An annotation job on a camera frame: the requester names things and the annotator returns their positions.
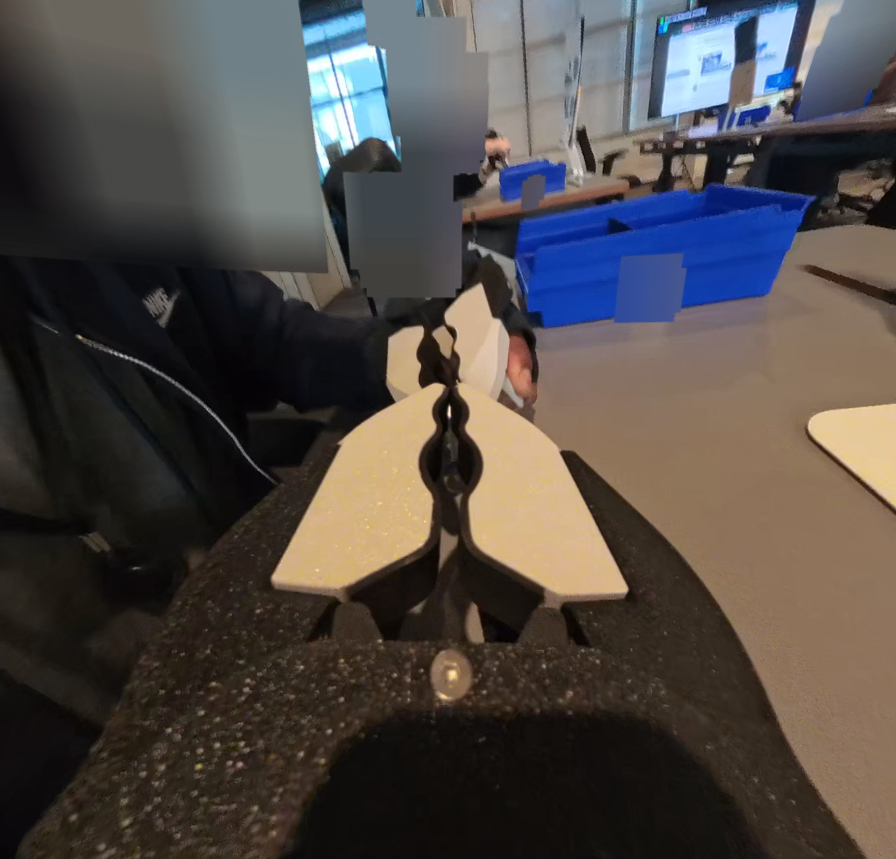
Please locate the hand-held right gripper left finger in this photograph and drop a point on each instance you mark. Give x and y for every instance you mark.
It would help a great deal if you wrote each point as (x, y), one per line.
(371, 509)

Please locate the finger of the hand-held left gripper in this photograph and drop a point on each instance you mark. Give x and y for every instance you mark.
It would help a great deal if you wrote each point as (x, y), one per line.
(404, 362)
(483, 341)

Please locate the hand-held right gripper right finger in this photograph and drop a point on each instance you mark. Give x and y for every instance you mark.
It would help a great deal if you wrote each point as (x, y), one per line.
(532, 516)

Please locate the person's left forearm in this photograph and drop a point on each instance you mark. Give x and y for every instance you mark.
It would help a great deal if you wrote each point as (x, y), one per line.
(315, 348)

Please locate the person's left hand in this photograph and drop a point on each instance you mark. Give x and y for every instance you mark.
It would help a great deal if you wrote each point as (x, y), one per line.
(521, 369)

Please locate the small blue plastic bin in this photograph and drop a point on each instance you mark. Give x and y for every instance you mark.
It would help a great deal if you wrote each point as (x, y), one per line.
(553, 176)

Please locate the large blue plastic bin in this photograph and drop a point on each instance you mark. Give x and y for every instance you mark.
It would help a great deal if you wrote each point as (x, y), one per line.
(700, 257)

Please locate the large display screen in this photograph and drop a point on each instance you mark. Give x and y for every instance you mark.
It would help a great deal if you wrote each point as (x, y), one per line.
(700, 61)

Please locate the white sign stand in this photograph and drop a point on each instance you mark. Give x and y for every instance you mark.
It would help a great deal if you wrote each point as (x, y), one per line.
(861, 446)

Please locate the dark long desk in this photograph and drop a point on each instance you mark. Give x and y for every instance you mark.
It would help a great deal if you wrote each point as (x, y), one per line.
(805, 127)

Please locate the black flat panel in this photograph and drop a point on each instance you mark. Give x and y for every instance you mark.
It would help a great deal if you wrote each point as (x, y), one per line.
(854, 281)

